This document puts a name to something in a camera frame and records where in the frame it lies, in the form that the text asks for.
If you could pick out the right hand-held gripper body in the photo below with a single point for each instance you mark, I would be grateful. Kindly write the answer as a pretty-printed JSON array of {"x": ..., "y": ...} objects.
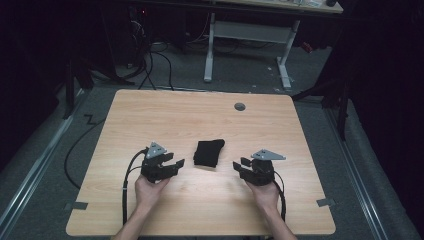
[{"x": 261, "y": 171}]

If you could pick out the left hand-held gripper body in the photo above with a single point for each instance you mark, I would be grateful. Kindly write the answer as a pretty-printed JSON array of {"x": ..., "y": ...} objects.
[{"x": 153, "y": 168}]

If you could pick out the black sock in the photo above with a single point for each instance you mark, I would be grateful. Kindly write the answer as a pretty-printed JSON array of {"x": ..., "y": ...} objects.
[{"x": 208, "y": 153}]

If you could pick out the person's right hand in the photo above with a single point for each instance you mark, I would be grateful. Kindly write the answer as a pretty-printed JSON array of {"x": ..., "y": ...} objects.
[{"x": 268, "y": 196}]

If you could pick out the person's left hand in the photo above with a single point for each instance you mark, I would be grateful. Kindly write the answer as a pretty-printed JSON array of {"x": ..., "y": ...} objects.
[{"x": 148, "y": 195}]

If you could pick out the grey tape piece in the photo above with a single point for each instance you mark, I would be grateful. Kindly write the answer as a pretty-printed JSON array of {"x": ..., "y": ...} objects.
[
  {"x": 78, "y": 205},
  {"x": 325, "y": 202}
]

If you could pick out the black metal stand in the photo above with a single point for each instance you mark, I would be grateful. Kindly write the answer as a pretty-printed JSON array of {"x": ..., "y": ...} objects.
[
  {"x": 343, "y": 110},
  {"x": 69, "y": 90}
]

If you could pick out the small red object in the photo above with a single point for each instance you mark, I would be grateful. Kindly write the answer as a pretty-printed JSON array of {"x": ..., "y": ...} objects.
[{"x": 307, "y": 47}]

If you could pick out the desk with white legs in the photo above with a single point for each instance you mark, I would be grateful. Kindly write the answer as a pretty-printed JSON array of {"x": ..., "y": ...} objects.
[{"x": 250, "y": 31}]

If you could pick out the metal floor rail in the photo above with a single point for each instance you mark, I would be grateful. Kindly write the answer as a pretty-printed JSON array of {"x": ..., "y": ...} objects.
[
  {"x": 33, "y": 170},
  {"x": 358, "y": 176}
]

